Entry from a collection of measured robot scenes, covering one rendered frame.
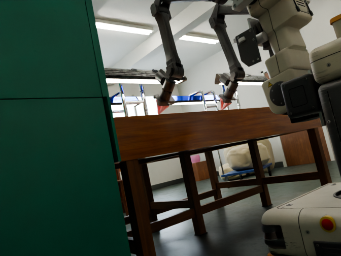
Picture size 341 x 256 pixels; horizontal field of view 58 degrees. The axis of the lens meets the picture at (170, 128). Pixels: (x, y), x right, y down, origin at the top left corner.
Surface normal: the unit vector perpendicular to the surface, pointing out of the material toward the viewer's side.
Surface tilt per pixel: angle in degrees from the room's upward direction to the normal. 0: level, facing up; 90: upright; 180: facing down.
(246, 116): 90
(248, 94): 90
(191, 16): 90
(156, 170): 90
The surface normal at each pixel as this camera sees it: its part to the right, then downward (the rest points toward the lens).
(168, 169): 0.61, -0.22
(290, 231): -0.76, 0.08
